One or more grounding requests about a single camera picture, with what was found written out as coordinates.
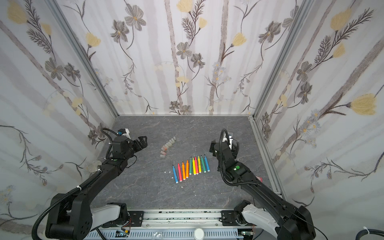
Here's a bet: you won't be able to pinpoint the small green circuit board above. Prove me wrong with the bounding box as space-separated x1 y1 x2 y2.
115 230 130 238

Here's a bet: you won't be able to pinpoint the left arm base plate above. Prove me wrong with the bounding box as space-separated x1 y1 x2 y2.
120 210 144 227

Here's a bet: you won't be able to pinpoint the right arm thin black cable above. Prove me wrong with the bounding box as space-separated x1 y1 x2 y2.
269 194 329 240

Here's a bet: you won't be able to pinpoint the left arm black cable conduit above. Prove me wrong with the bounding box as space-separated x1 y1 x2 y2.
31 169 103 240

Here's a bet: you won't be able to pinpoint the white round knob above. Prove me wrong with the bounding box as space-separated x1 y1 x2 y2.
194 228 205 240

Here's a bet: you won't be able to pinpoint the thin blue marker pen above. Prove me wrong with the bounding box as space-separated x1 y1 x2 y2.
172 165 179 184

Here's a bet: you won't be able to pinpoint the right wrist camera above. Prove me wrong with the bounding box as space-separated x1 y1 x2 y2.
226 134 235 150

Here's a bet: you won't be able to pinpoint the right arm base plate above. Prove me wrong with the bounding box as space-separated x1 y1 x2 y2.
219 200 252 227

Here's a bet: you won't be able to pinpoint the thick blue marker pen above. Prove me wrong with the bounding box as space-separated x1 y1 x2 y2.
204 155 210 172

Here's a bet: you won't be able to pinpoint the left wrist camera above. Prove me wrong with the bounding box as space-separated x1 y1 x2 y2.
117 128 131 139

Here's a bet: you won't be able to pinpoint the black cable bottom right corner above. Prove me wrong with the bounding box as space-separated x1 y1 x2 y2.
355 227 384 240

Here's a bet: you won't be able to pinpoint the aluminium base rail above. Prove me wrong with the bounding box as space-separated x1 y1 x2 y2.
53 179 310 240

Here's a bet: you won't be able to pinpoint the yellow marker pen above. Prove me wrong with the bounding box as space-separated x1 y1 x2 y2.
197 156 202 174
192 157 197 175

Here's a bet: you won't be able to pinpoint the aluminium right corner post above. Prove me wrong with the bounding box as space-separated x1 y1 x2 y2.
252 0 315 119

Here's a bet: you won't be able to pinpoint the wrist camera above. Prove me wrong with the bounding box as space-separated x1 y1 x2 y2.
117 128 131 139
226 134 235 150

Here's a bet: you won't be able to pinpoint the white vented cable duct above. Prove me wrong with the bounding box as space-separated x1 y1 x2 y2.
100 229 239 240

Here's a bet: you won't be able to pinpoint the orange marker pen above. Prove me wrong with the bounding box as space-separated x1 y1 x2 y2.
186 161 190 179
182 162 187 181

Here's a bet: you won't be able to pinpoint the teal green marker pen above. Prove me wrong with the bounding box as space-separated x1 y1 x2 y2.
200 155 207 173

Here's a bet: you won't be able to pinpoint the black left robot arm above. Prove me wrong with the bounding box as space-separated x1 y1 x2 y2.
43 136 148 240

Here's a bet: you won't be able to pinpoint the pink marker pen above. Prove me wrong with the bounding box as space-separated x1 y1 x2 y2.
178 164 183 182

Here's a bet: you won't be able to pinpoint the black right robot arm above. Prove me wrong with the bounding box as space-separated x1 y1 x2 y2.
210 141 316 240

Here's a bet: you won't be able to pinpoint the right small circuit board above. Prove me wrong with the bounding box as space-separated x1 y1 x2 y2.
238 230 254 240

